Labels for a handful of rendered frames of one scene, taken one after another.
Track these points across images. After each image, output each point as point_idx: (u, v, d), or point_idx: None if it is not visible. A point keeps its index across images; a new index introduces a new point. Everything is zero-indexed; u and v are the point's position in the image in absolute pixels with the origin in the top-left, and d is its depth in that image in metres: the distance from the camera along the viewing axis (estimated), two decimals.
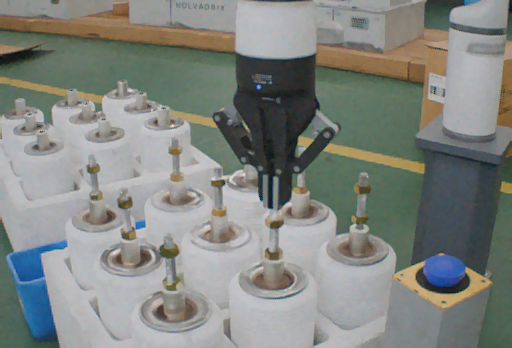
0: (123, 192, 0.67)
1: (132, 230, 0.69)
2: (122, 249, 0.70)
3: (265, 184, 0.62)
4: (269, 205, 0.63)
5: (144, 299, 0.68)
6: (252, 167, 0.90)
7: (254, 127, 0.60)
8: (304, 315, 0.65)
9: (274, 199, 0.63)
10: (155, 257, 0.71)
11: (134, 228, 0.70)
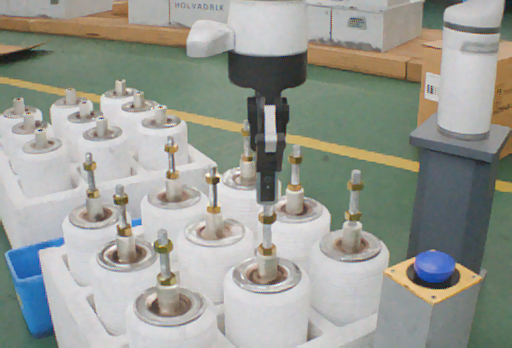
0: (119, 189, 0.68)
1: (128, 226, 0.70)
2: (118, 245, 0.71)
3: (278, 178, 0.64)
4: (276, 197, 0.65)
5: (139, 294, 0.69)
6: (247, 165, 0.91)
7: (286, 125, 0.61)
8: (297, 310, 0.66)
9: (277, 188, 0.65)
10: (150, 253, 0.72)
11: (129, 224, 0.71)
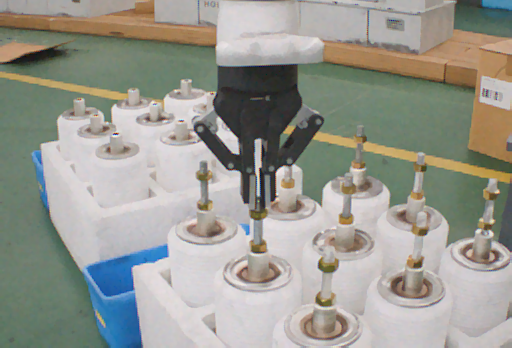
0: None
1: (252, 243, 0.66)
2: (251, 263, 0.66)
3: (262, 175, 0.65)
4: (260, 197, 0.65)
5: (276, 315, 0.64)
6: (359, 172, 0.86)
7: None
8: (444, 323, 0.62)
9: (249, 189, 0.65)
10: (284, 270, 0.68)
11: (260, 248, 0.65)
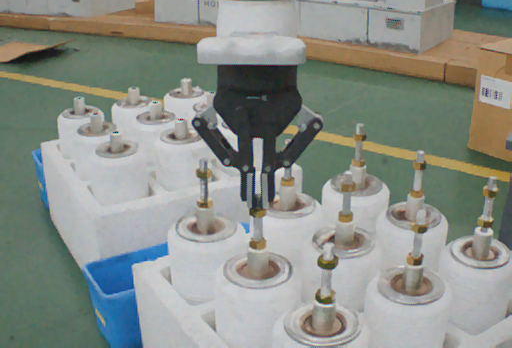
0: (256, 199, 0.64)
1: (262, 241, 0.66)
2: (251, 260, 0.66)
3: None
4: None
5: (276, 312, 0.65)
6: (359, 170, 0.86)
7: None
8: (443, 321, 0.62)
9: None
10: (284, 267, 0.68)
11: (266, 240, 0.67)
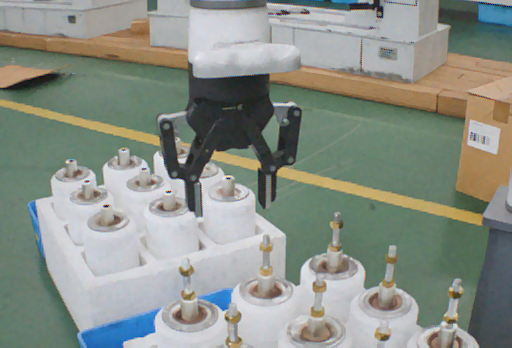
0: (230, 308, 0.68)
1: (236, 342, 0.69)
2: None
3: (261, 175, 0.64)
4: (258, 197, 0.65)
5: None
6: (335, 255, 0.90)
7: None
8: None
9: (194, 197, 0.63)
10: None
11: (242, 340, 0.70)
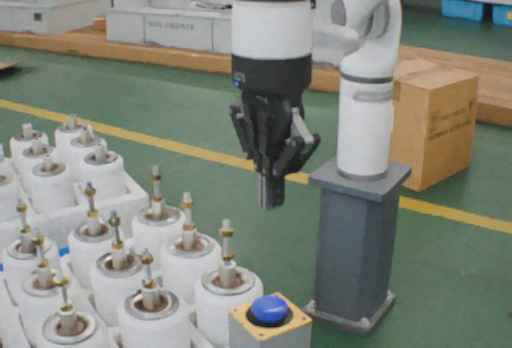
0: (34, 231, 0.81)
1: (42, 262, 0.83)
2: (37, 274, 0.84)
3: (259, 183, 0.63)
4: (262, 205, 0.63)
5: (50, 316, 0.82)
6: (156, 204, 1.04)
7: (248, 124, 0.61)
8: (174, 334, 0.79)
9: (263, 198, 0.63)
10: None
11: (48, 261, 0.84)
